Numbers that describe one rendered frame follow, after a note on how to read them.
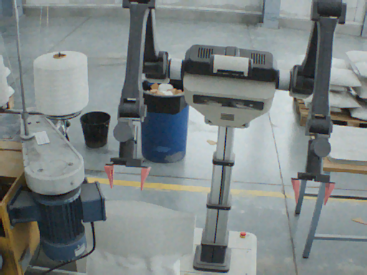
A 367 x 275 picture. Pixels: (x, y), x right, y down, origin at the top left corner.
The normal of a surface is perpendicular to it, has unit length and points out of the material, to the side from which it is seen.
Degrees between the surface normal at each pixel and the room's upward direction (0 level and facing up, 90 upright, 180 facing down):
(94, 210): 90
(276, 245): 0
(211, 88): 40
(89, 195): 1
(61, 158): 0
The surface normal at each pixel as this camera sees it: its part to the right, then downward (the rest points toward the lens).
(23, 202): 0.04, -0.86
